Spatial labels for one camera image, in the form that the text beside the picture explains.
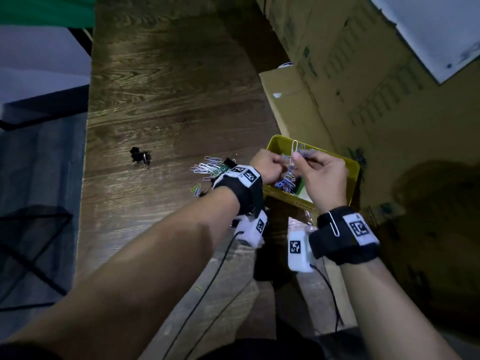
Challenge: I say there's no large printed cardboard box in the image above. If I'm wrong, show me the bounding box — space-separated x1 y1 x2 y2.
258 0 480 331

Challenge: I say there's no person's left forearm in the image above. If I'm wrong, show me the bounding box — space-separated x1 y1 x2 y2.
0 187 241 360

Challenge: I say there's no black camera cable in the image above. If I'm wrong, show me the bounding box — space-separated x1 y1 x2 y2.
310 264 344 333
161 231 245 360

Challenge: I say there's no yellow divided bin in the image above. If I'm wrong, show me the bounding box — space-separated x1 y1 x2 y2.
262 134 361 213

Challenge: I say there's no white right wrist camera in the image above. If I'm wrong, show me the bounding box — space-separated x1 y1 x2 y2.
287 230 316 274

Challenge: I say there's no black right camera cable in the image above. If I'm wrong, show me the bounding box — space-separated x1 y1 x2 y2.
310 264 344 333

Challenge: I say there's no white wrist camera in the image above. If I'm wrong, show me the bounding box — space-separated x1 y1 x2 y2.
287 230 316 274
233 208 269 249

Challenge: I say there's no person's right forearm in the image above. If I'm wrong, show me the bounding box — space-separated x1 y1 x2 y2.
339 258 462 360

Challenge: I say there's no black right wristband with markers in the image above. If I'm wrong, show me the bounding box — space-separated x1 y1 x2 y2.
308 205 380 266

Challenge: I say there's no white paper sheet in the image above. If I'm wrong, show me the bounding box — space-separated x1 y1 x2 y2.
367 0 480 84

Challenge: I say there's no black left camera cable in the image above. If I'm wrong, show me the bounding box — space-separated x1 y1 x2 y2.
161 231 245 360

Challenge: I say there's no black left wristband with markers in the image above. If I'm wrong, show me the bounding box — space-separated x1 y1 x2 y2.
212 164 264 216

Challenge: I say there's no person's left hand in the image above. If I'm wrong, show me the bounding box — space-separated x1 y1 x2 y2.
249 148 289 186

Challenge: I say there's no person's black clothing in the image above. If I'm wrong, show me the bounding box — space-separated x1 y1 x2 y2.
198 337 327 360

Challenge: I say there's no black wristband with markers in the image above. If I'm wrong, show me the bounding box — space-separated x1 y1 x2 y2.
308 205 380 266
212 164 264 216

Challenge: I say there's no person's right hand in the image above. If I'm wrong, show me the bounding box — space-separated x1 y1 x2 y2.
290 149 349 215

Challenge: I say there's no black metal stool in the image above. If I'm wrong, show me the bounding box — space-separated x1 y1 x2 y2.
0 205 74 312

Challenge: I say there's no white furniture with black base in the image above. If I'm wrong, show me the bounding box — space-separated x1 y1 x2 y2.
0 25 93 132

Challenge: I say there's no green cloth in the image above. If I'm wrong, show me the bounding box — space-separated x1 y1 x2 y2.
0 0 97 29

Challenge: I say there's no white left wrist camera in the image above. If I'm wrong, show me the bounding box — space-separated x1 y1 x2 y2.
233 208 269 249

